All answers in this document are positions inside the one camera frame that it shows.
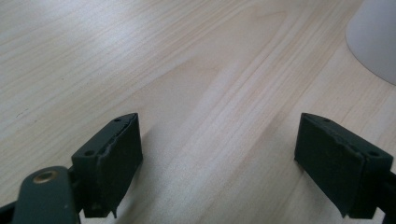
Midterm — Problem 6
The white cup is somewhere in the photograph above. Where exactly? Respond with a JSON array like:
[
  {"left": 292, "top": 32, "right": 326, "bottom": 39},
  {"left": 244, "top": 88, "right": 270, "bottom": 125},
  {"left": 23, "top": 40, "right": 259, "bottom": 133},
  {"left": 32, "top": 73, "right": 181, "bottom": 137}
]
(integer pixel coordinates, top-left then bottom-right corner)
[{"left": 345, "top": 0, "right": 396, "bottom": 86}]

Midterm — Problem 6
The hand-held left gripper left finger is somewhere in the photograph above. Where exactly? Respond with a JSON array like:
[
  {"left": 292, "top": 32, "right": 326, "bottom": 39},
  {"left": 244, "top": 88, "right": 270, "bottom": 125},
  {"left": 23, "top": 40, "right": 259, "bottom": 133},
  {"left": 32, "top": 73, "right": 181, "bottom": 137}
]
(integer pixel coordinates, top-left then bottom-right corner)
[{"left": 71, "top": 112, "right": 145, "bottom": 219}]

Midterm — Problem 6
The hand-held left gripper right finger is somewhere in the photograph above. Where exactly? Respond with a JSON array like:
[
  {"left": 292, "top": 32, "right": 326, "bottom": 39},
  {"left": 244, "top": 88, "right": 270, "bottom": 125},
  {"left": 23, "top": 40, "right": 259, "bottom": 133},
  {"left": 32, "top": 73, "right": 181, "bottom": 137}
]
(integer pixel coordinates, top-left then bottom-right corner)
[{"left": 293, "top": 112, "right": 395, "bottom": 220}]

